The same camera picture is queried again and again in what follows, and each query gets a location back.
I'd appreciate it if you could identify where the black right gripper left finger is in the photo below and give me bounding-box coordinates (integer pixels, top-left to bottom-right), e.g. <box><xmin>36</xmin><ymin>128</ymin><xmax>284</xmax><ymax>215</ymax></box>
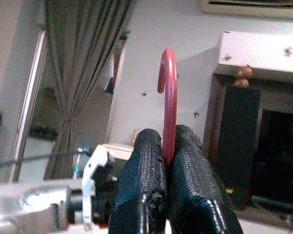
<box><xmin>108</xmin><ymin>128</ymin><xmax>167</xmax><ymax>234</ymax></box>

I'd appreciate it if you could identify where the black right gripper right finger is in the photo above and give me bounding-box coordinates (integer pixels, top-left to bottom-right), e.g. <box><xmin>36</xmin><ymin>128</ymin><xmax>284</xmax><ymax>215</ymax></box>
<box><xmin>169</xmin><ymin>124</ymin><xmax>244</xmax><ymax>234</ymax></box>

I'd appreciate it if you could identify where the red plastic hanger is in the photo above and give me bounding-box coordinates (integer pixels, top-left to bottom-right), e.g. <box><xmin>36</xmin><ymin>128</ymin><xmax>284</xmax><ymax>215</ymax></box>
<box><xmin>157</xmin><ymin>47</ymin><xmax>179</xmax><ymax>173</ymax></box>

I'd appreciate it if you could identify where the teal plastic item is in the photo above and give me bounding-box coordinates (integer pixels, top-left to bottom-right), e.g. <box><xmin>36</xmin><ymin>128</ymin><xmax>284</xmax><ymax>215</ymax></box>
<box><xmin>72</xmin><ymin>140</ymin><xmax>90</xmax><ymax>180</ymax></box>

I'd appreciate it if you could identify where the black speaker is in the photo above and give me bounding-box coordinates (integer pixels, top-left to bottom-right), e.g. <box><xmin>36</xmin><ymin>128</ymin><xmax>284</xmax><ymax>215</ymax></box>
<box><xmin>215</xmin><ymin>85</ymin><xmax>261</xmax><ymax>211</ymax></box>

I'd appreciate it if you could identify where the black TV stand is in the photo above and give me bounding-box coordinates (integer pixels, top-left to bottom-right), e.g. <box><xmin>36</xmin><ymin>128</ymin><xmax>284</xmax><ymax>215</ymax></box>
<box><xmin>249</xmin><ymin>194</ymin><xmax>293</xmax><ymax>216</ymax></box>

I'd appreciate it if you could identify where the black television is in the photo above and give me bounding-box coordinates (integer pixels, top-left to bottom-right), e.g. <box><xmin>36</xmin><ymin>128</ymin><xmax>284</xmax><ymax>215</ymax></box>
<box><xmin>251</xmin><ymin>109</ymin><xmax>293</xmax><ymax>204</ymax></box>

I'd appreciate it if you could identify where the glass sliding door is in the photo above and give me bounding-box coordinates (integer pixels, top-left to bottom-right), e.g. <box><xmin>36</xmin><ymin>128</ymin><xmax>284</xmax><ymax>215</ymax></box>
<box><xmin>7</xmin><ymin>29</ymin><xmax>64</xmax><ymax>183</ymax></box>

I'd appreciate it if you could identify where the grey curtain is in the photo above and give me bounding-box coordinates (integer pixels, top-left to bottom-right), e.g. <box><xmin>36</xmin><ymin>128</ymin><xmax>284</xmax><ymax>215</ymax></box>
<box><xmin>43</xmin><ymin>0</ymin><xmax>132</xmax><ymax>180</ymax></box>

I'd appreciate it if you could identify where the brown round ornament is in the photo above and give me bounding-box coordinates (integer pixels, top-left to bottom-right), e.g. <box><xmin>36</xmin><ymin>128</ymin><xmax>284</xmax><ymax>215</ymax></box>
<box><xmin>232</xmin><ymin>64</ymin><xmax>254</xmax><ymax>88</ymax></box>

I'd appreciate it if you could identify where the white air conditioner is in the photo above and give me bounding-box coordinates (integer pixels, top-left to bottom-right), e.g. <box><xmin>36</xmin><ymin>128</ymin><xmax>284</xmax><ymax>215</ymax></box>
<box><xmin>201</xmin><ymin>0</ymin><xmax>293</xmax><ymax>20</ymax></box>

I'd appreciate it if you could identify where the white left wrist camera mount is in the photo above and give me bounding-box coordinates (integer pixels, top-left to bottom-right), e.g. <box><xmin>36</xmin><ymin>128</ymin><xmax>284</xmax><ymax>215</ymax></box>
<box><xmin>81</xmin><ymin>143</ymin><xmax>110</xmax><ymax>232</ymax></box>

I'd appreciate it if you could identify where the white red wall hanging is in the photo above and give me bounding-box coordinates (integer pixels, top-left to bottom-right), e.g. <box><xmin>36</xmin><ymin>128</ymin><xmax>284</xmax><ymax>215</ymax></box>
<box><xmin>97</xmin><ymin>31</ymin><xmax>128</xmax><ymax>95</ymax></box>

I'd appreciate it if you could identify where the white wall shelf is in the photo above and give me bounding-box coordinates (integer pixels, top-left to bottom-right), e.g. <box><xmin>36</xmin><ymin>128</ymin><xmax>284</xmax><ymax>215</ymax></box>
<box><xmin>214</xmin><ymin>31</ymin><xmax>293</xmax><ymax>78</ymax></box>

